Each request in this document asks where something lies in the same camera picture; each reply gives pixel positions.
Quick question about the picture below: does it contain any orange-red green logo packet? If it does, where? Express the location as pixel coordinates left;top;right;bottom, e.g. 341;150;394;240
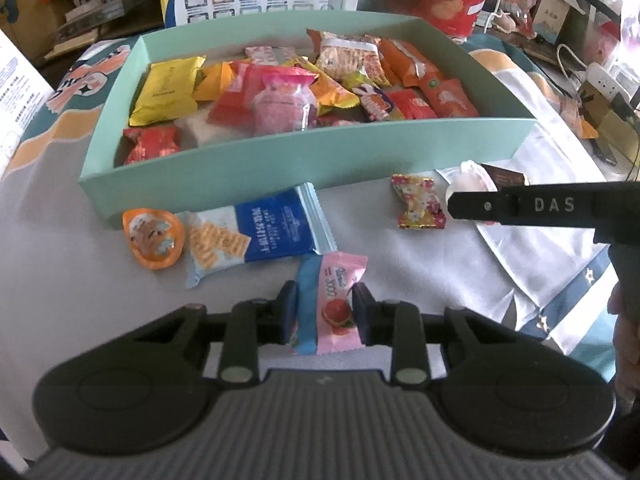
419;77;480;118

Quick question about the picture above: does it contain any teal cardboard box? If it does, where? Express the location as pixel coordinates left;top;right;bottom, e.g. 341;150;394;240
77;8;537;224

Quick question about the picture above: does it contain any pink jelly packet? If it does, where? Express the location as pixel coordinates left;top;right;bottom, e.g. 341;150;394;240
252;70;318;136

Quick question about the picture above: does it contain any white printed paper sheet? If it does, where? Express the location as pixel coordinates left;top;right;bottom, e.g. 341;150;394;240
0;32;53;174

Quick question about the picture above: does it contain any red triangular snack packet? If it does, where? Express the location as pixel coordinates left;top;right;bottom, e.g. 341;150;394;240
207;61;271;131

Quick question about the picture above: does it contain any blue cracker packet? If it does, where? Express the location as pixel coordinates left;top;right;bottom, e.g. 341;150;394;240
179;182;337;289

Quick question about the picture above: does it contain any purple yellow snack packet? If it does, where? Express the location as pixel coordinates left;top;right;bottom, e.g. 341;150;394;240
342;72;405;122

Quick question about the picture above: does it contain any small yellow red candy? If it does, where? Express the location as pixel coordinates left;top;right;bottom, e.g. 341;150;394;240
390;174;446;230

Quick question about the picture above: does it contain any orange yellow snack packet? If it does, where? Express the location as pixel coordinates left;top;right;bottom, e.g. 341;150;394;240
192;62;235;102

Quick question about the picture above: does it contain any yellow foil snack packet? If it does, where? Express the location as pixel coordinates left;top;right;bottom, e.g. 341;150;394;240
129;56;205;127

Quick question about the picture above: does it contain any noodle snack packet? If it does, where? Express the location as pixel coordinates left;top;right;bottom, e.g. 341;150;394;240
306;28;390;87

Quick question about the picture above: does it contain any white jelly cup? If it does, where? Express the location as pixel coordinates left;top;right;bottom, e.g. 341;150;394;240
437;160;498;220

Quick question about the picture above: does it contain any red candy wrapper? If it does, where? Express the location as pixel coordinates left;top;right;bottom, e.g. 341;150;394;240
122;125;181;166

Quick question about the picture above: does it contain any brown chocolate packet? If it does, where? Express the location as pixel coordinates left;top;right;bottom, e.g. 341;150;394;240
480;164;529;190

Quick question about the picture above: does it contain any person's right hand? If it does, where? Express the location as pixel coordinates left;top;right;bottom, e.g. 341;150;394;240
608;283;640;401

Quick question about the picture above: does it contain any pink strawberry snack packet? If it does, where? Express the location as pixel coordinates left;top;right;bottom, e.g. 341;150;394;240
291;252;368;356

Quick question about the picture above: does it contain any orange egg-shaped candy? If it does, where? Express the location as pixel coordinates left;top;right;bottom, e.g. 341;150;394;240
122;208;186;271

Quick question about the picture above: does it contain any white power strip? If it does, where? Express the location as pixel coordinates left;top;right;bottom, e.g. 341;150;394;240
586;63;639;104

